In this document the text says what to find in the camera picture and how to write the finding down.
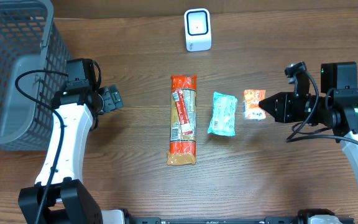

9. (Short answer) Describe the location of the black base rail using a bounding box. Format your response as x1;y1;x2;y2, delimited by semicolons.
128;217;310;224

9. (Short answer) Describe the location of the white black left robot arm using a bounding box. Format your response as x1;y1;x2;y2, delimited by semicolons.
18;103;128;223

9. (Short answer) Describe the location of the grey plastic mesh basket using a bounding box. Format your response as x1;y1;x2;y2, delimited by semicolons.
0;0;71;151

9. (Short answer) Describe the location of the white barcode scanner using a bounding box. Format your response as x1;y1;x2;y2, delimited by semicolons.
183;8;212;52

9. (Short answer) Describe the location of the teal snack packet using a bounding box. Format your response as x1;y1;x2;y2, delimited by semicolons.
208;92;238;137

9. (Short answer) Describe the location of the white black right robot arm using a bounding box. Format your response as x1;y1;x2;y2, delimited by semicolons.
259;62;358;184

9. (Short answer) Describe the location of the small orange snack box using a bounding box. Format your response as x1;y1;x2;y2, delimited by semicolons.
243;90;266;121

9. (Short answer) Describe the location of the long orange cracker pack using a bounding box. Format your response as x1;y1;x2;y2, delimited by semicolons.
167;75;197;166

